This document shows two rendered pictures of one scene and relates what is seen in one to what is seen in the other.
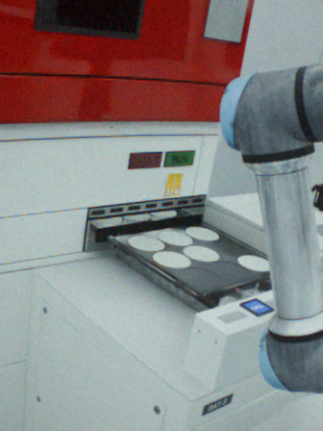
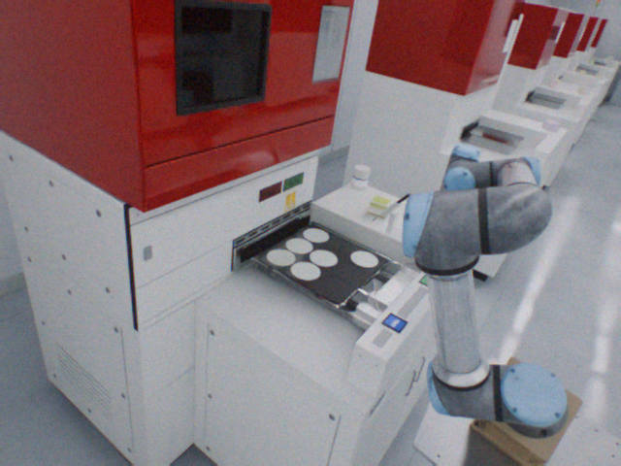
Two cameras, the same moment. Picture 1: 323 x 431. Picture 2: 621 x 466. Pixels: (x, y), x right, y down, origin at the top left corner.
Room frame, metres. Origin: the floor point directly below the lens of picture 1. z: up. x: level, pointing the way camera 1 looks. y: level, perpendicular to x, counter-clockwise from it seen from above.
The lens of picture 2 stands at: (0.29, 0.27, 1.75)
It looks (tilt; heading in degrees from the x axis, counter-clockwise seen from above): 29 degrees down; 345
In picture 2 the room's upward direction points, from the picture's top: 9 degrees clockwise
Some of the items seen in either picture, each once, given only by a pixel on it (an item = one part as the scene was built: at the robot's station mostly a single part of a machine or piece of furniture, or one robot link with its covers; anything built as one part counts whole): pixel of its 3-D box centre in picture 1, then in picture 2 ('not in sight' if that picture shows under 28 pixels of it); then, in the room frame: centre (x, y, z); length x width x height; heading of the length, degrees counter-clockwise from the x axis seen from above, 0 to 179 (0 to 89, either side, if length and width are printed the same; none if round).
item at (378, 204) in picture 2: not in sight; (379, 207); (1.72, -0.39, 1.00); 0.07 x 0.07 x 0.07; 53
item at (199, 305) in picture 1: (179, 291); (315, 295); (1.38, -0.08, 0.84); 0.50 x 0.02 x 0.03; 44
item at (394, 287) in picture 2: not in sight; (389, 297); (1.33, -0.32, 0.87); 0.36 x 0.08 x 0.03; 134
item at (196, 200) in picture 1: (150, 205); (276, 221); (1.66, 0.04, 0.96); 0.44 x 0.01 x 0.02; 134
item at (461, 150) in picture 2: not in sight; (461, 166); (1.30, -0.40, 1.36); 0.09 x 0.08 x 0.11; 149
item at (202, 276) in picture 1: (201, 254); (323, 258); (1.51, -0.12, 0.90); 0.34 x 0.34 x 0.01; 44
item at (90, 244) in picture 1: (148, 227); (275, 237); (1.65, 0.03, 0.89); 0.44 x 0.02 x 0.10; 134
